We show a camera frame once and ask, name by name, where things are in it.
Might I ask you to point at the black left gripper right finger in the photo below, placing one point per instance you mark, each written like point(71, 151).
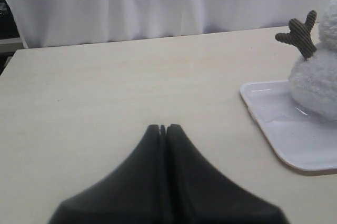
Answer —
point(202, 194)

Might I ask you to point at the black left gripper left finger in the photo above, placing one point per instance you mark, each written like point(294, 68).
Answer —
point(135, 192)

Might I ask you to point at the white plush snowman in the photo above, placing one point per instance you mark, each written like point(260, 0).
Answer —
point(312, 79)

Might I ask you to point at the white plastic tray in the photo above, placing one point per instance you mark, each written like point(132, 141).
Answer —
point(301, 139)

